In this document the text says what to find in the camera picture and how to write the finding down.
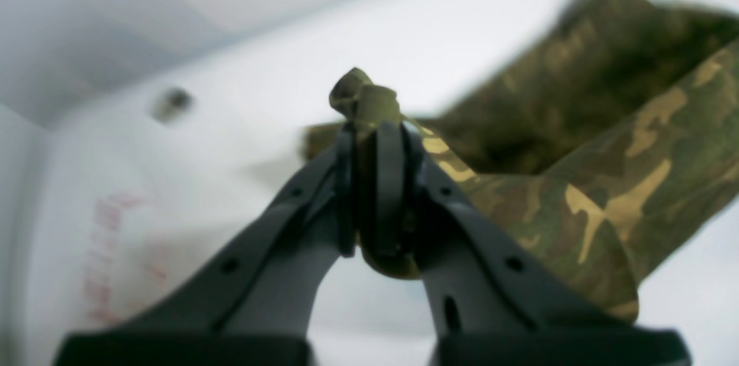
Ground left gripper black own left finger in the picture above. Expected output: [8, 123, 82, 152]
[55, 124, 354, 365]

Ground camouflage T-shirt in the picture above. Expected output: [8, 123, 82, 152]
[303, 0, 739, 323]

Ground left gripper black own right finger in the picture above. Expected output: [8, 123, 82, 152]
[375, 121, 691, 365]

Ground right table cable grommet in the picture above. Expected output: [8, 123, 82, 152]
[151, 87, 195, 124]

